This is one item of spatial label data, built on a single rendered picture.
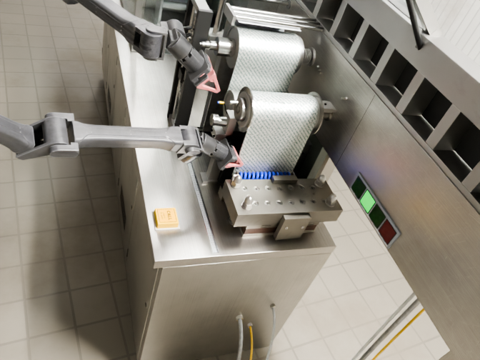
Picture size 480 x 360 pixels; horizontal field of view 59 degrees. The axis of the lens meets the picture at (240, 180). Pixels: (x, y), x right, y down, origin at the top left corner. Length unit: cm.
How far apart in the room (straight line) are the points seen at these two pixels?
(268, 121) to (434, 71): 50
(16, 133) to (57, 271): 136
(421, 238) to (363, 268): 170
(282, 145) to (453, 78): 58
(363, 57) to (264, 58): 33
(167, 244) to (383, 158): 71
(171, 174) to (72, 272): 98
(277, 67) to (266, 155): 32
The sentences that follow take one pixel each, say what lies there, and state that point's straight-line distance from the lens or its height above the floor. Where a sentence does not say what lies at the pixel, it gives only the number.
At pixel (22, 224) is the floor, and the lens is 260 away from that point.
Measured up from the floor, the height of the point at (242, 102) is 129.
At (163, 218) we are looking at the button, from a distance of 141.
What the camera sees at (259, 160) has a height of 108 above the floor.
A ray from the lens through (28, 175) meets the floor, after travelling 286.
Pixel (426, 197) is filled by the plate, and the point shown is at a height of 136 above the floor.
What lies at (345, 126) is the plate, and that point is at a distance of 147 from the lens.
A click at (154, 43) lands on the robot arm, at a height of 146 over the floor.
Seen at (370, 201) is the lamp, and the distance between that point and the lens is 135.
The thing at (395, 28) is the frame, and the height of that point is 162.
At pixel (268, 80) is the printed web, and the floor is 126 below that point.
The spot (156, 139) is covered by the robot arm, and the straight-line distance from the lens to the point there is 123.
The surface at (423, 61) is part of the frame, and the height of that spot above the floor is 160.
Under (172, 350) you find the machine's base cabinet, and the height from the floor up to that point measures 24.
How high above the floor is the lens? 198
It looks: 41 degrees down
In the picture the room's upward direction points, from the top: 20 degrees clockwise
